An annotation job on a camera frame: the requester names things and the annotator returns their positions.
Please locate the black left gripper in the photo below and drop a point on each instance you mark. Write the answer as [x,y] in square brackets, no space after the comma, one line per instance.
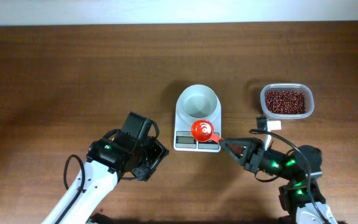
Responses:
[158,151]

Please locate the orange measuring scoop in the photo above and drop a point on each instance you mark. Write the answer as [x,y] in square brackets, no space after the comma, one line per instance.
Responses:
[203,131]

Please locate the clear plastic bean container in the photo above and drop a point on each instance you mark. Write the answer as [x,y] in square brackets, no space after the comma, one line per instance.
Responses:
[309,100]

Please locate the white round bowl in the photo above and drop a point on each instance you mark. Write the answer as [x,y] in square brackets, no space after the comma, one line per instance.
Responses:
[198,102]

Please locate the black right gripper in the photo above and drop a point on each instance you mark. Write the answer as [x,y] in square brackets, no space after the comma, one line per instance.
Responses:
[253,147]

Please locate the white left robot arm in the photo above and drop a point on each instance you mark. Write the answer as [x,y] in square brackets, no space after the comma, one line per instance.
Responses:
[127,150]

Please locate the white digital kitchen scale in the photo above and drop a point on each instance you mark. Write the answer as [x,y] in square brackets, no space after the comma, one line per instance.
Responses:
[184,140]

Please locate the red adzuki beans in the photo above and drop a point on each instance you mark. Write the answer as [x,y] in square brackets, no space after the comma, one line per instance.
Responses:
[285,102]

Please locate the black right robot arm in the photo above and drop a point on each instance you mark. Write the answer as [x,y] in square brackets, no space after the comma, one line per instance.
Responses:
[301,167]

